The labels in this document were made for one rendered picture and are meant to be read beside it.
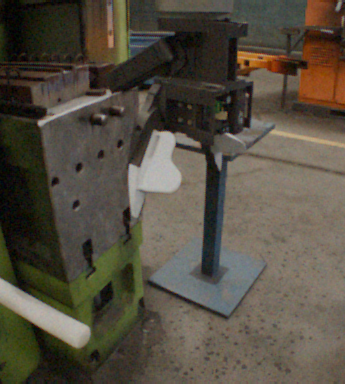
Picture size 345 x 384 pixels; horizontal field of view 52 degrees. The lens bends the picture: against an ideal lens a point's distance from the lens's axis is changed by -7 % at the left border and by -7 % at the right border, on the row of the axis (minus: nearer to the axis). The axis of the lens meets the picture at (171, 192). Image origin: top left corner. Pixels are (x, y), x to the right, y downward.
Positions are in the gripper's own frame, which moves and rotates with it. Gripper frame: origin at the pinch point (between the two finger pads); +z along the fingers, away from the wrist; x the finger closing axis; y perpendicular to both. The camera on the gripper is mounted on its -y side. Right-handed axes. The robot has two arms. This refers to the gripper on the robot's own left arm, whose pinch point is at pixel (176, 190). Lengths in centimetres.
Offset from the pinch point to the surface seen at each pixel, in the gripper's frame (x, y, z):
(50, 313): -9.9, -21.6, 29.2
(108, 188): 27, -48, 28
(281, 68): 82, -26, -1
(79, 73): 25, -53, -4
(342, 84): 376, -87, 56
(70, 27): 39, -76, -14
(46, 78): 14, -51, -5
